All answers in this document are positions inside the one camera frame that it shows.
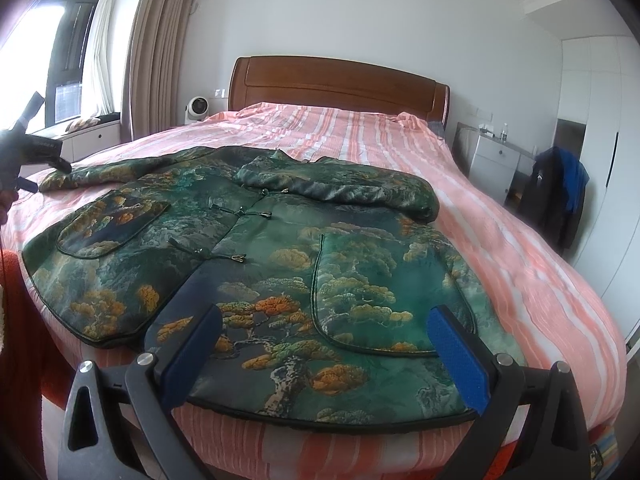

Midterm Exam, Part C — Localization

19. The beige curtain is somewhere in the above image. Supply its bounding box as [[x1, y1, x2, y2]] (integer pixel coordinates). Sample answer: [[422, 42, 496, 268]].
[[121, 0, 201, 143]]

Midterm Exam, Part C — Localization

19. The small white round fan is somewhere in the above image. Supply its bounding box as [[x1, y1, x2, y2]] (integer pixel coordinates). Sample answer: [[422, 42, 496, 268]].
[[182, 95, 210, 126]]

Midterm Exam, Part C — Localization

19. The blue hanging garment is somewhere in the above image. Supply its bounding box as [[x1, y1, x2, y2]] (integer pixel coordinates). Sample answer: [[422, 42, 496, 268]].
[[557, 147, 591, 213]]

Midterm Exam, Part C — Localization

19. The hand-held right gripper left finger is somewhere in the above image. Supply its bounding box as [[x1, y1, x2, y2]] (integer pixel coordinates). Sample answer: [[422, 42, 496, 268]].
[[57, 304, 223, 480]]

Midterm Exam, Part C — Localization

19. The wooden headboard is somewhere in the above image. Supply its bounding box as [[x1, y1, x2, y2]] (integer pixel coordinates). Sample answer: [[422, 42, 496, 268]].
[[228, 56, 450, 128]]

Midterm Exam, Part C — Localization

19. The dark framed window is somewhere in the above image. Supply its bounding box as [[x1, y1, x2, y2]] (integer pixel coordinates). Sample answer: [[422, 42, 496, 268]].
[[0, 0, 101, 131]]

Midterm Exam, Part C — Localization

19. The patterned window seat cushion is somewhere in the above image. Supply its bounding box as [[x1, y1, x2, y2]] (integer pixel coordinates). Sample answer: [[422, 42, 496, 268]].
[[64, 116, 101, 133]]

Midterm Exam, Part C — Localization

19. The colourful striped cloth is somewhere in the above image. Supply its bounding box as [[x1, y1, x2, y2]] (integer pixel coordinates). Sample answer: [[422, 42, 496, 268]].
[[587, 425, 617, 480]]

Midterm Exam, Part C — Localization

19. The white wardrobe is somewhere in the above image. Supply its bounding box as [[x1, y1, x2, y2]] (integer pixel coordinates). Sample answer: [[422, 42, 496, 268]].
[[552, 35, 640, 311]]

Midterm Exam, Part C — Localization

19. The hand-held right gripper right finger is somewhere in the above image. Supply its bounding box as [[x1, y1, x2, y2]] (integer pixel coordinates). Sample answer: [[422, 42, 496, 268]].
[[426, 305, 591, 480]]

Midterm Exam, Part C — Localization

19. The green patterned padded jacket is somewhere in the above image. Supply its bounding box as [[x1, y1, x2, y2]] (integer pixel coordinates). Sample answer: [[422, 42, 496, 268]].
[[22, 146, 526, 423]]

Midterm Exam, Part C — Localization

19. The white window seat cabinet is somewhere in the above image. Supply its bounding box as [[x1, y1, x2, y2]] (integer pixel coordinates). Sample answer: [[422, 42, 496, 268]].
[[30, 112, 123, 163]]

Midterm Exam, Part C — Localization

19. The orange cloth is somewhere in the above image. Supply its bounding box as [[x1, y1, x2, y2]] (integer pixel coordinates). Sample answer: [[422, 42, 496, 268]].
[[0, 247, 613, 480]]

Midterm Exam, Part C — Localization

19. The white drawer cabinet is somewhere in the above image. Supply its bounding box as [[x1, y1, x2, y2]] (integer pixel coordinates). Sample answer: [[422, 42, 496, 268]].
[[467, 127, 536, 206]]

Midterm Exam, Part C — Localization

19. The white sheer curtain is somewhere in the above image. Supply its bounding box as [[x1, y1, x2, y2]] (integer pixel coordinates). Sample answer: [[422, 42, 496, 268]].
[[80, 0, 121, 118]]

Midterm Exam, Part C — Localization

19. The black hanging jacket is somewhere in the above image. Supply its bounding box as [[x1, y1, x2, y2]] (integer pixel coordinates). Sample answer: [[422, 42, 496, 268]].
[[517, 147, 581, 252]]

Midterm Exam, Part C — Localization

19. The bed with pink striped sheet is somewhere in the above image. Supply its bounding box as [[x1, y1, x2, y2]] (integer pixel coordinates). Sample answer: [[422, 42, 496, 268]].
[[10, 101, 628, 480]]

